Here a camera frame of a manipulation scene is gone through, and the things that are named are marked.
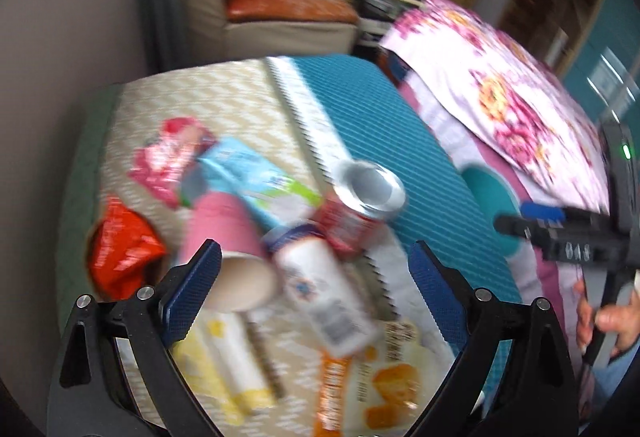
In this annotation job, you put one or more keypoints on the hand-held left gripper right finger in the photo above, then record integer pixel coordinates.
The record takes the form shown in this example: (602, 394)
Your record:
(432, 289)

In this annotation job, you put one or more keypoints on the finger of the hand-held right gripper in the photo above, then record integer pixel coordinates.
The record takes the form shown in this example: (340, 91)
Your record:
(542, 212)
(522, 228)

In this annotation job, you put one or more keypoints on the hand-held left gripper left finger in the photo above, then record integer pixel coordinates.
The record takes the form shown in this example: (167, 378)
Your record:
(192, 289)

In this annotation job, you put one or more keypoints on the teal round bin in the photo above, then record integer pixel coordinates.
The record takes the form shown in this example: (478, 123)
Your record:
(487, 192)

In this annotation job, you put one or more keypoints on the pink paper cup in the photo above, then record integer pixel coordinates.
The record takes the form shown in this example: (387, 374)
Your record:
(220, 227)

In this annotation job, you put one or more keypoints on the orange yellow bread wrapper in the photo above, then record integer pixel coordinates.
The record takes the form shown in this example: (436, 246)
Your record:
(390, 382)

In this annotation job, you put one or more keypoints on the red drink can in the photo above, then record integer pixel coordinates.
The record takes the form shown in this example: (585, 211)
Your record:
(350, 222)

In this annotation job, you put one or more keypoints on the white plastic bottle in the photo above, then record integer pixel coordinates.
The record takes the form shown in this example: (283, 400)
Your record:
(320, 282)

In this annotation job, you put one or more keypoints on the person's right hand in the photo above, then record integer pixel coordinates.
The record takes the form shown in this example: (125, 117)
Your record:
(622, 324)

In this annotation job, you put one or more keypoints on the red orange snack packet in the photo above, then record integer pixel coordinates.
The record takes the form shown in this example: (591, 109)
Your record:
(125, 247)

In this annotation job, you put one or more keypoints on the yellow snack packet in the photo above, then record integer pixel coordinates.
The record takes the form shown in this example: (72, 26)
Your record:
(235, 367)

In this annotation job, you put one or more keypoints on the pink bed sheet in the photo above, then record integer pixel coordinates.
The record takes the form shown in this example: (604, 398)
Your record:
(450, 127)

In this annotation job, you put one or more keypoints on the blue green snack packet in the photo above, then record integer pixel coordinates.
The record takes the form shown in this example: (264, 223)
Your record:
(250, 172)

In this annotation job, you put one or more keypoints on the pink floral quilt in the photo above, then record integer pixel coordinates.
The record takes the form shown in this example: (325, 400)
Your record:
(500, 87)

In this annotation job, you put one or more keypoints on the pink snack packet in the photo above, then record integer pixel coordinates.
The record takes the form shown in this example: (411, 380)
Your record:
(165, 152)

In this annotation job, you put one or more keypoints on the teal cabinet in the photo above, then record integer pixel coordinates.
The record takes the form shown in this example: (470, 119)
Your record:
(610, 62)

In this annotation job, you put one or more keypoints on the teal and beige tablecloth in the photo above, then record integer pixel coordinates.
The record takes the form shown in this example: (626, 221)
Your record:
(380, 117)

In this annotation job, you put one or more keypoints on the dark side table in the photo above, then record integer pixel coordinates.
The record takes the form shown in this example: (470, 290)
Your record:
(385, 7)

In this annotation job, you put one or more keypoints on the orange seat cushion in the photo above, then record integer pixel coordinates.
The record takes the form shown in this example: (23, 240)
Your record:
(290, 4)

